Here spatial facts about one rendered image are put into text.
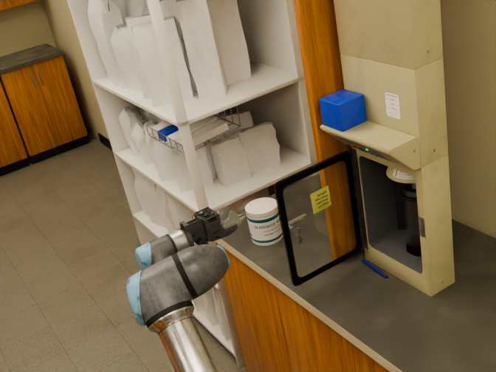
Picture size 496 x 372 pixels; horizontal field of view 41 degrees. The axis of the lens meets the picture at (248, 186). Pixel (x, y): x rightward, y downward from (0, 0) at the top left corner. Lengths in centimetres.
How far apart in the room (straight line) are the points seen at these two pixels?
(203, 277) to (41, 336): 277
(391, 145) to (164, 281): 78
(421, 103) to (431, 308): 67
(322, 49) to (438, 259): 76
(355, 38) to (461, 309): 90
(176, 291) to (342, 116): 81
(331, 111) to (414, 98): 27
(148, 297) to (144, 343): 234
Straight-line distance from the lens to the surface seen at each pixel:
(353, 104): 205
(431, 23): 191
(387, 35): 193
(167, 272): 153
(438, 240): 217
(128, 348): 386
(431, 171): 204
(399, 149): 192
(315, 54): 213
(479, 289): 229
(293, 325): 256
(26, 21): 710
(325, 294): 231
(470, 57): 235
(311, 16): 210
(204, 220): 198
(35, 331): 430
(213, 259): 155
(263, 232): 258
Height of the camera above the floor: 232
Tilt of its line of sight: 26 degrees down
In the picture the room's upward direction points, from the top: 12 degrees counter-clockwise
